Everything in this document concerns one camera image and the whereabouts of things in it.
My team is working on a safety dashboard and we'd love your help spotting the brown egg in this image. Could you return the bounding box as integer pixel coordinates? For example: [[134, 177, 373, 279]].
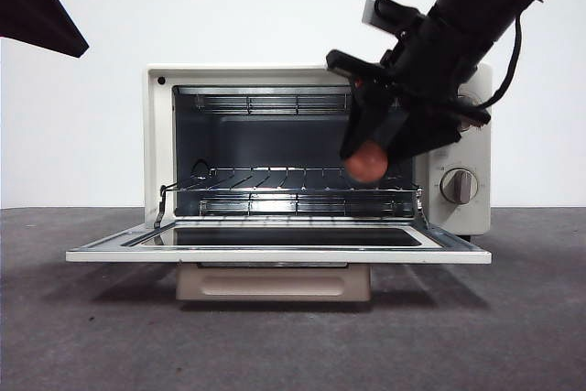
[[344, 141, 389, 182]]

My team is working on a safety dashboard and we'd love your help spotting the oven door with beige handle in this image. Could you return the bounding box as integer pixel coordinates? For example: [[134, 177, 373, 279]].
[[65, 220, 493, 304]]

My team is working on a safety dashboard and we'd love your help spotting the cream oven control knob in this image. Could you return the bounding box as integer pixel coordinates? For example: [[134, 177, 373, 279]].
[[439, 168, 479, 205], [457, 90, 483, 132]]

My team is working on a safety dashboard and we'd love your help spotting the cream toaster oven body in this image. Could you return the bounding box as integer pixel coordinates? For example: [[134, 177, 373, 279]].
[[143, 63, 494, 237]]

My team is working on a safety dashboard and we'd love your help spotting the pale grey camera box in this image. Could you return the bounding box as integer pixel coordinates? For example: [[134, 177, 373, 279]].
[[361, 0, 391, 29]]

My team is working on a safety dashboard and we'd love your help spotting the metal wire oven rack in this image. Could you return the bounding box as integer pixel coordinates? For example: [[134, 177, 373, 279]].
[[160, 166, 423, 194]]

